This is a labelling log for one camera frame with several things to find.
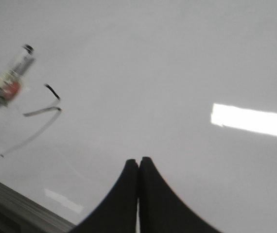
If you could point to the white black whiteboard marker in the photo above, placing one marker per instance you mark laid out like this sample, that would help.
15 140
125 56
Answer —
16 70

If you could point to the white whiteboard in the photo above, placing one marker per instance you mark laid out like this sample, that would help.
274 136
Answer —
191 84

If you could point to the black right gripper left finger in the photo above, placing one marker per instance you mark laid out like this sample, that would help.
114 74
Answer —
117 213

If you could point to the grey aluminium whiteboard frame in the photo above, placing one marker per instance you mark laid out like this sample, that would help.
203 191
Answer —
19 214

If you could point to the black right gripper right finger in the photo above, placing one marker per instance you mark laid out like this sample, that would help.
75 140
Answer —
160 209

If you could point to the red magnet taped to marker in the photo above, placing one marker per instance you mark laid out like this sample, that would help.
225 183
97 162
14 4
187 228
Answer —
11 89

